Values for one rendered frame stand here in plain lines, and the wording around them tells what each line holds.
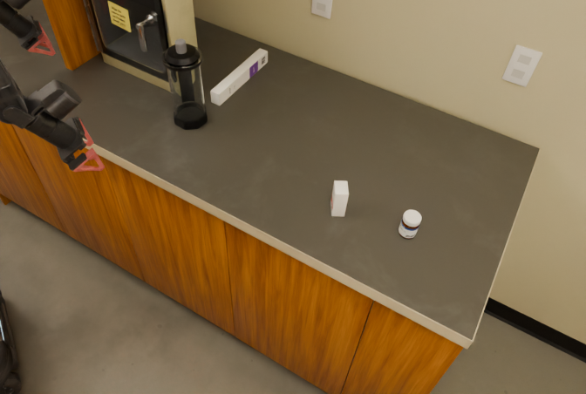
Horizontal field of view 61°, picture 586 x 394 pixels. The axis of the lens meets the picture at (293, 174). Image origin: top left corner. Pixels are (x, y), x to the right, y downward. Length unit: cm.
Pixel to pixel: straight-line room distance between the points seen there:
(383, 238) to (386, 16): 69
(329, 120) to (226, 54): 47
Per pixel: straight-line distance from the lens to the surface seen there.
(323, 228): 126
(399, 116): 160
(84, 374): 219
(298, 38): 180
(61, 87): 118
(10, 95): 115
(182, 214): 151
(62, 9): 172
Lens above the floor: 196
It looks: 48 degrees down
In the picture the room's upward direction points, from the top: 4 degrees clockwise
